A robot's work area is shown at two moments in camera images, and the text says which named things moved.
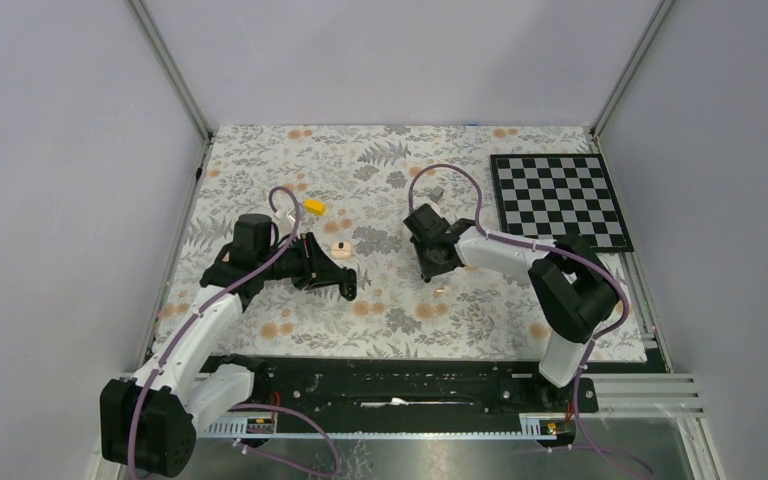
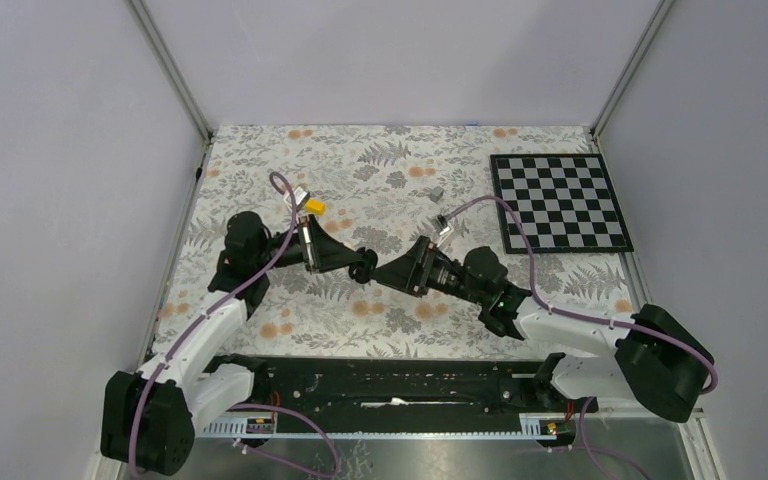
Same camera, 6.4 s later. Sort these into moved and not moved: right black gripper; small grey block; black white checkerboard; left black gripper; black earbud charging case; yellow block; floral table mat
Moved: black earbud charging case; right black gripper; left black gripper
Not moved: floral table mat; small grey block; black white checkerboard; yellow block
